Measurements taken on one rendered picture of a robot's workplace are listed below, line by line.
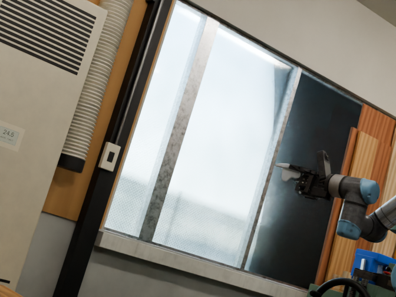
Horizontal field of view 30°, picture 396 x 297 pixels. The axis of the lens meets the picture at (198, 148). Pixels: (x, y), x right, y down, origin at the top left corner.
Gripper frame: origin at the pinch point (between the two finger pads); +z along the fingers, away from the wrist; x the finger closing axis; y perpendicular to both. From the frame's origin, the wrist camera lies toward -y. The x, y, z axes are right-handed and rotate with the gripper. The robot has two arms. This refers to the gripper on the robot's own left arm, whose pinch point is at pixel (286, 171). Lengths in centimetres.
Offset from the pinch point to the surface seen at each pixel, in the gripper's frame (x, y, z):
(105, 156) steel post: 25, 0, 125
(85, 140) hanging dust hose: 7, 0, 120
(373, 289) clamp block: 53, 22, -16
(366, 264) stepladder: 146, -5, 42
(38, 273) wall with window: 27, 63, 138
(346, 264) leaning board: 200, -13, 86
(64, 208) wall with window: 24, 30, 136
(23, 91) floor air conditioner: -36, -4, 117
